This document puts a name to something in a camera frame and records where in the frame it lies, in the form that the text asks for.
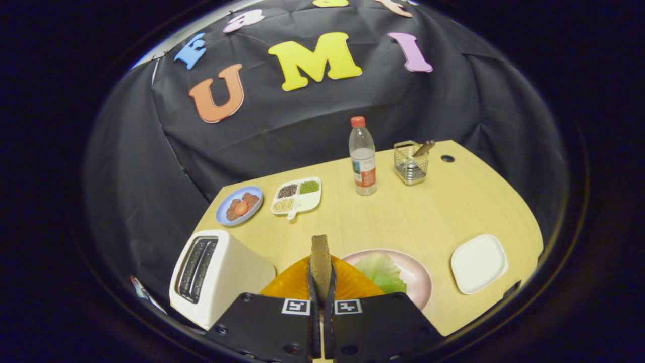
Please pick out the white square plate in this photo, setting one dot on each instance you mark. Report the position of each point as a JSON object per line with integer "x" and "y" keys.
{"x": 478, "y": 264}

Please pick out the black backdrop cloth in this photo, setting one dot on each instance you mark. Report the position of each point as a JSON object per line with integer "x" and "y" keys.
{"x": 282, "y": 126}

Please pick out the dark beans pile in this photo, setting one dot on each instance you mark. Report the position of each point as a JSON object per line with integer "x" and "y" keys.
{"x": 287, "y": 191}

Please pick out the brown toasted bread slice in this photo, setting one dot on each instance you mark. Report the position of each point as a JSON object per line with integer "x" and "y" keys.
{"x": 321, "y": 267}

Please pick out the pink plate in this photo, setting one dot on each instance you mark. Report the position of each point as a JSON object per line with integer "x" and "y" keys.
{"x": 417, "y": 282}

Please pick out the green beans pile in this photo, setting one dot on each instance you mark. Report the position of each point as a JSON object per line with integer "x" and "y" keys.
{"x": 309, "y": 187}

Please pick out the pale beans pile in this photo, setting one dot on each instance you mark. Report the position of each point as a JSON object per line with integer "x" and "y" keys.
{"x": 283, "y": 204}

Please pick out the clear plastic bottle red cap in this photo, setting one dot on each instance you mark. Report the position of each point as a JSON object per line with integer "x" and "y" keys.
{"x": 364, "y": 174}

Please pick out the brown and red food pieces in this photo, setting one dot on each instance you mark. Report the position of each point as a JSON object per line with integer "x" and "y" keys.
{"x": 242, "y": 206}

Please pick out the green lettuce leaf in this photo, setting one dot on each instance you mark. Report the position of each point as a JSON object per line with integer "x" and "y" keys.
{"x": 383, "y": 275}

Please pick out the blue plate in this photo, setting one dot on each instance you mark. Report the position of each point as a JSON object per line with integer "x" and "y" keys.
{"x": 220, "y": 214}

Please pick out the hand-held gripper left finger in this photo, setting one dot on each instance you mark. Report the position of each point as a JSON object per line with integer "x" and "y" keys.
{"x": 262, "y": 322}

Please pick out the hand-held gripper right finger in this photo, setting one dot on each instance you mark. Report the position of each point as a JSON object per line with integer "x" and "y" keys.
{"x": 383, "y": 322}

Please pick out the white divided tray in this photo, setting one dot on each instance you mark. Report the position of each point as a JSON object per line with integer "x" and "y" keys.
{"x": 308, "y": 202}

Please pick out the white toaster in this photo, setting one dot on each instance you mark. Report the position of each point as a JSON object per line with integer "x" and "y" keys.
{"x": 237, "y": 282}

